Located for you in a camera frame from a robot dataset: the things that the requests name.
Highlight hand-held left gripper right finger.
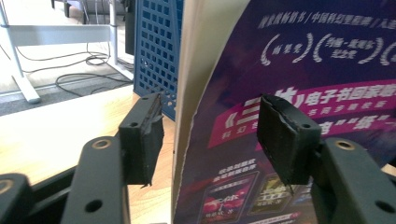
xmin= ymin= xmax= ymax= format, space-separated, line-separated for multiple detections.
xmin=257 ymin=94 xmax=322 ymax=189

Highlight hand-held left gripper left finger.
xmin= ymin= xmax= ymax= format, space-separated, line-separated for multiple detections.
xmin=119 ymin=92 xmax=165 ymax=188

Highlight purple paperback book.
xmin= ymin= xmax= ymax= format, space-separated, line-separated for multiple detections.
xmin=171 ymin=0 xmax=396 ymax=224

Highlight blue perforated metal book rack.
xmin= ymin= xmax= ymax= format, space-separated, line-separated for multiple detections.
xmin=134 ymin=0 xmax=185 ymax=121

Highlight dark upright panel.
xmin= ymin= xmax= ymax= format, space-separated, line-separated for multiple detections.
xmin=123 ymin=0 xmax=137 ymax=56

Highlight black floor cable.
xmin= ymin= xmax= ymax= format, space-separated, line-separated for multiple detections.
xmin=0 ymin=42 xmax=110 ymax=75
xmin=55 ymin=72 xmax=134 ymax=97

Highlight white metal table frame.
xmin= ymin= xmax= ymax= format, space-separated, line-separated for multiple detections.
xmin=0 ymin=0 xmax=134 ymax=105

